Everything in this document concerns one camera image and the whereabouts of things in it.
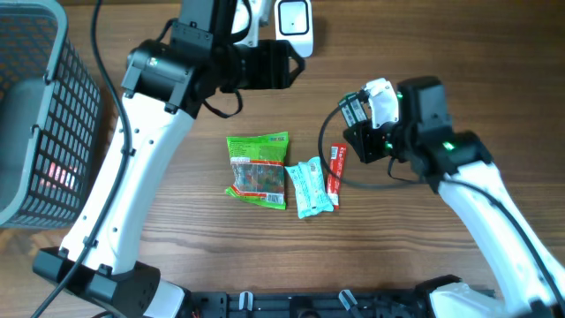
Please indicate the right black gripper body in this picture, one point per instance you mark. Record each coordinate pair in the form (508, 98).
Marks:
(368, 141)

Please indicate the green gummy candy bag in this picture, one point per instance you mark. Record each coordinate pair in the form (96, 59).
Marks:
(258, 168)

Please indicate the green small box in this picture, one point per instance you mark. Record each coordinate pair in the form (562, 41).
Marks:
(352, 109)

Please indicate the teal tissue packet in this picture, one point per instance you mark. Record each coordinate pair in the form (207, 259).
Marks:
(310, 188)

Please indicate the black mounting rail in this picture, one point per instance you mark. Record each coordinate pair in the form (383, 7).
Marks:
(375, 304)

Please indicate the white barcode scanner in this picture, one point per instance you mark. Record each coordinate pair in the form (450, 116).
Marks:
(294, 23)

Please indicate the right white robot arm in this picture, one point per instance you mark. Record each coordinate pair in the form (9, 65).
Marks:
(411, 124)

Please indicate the red stick sachet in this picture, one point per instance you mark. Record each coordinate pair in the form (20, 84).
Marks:
(337, 161)

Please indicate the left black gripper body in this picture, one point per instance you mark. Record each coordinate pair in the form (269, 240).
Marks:
(280, 64)

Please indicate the grey mesh shopping basket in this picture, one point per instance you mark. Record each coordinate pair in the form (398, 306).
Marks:
(51, 111)

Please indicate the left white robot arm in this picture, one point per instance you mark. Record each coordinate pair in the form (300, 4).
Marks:
(212, 46)

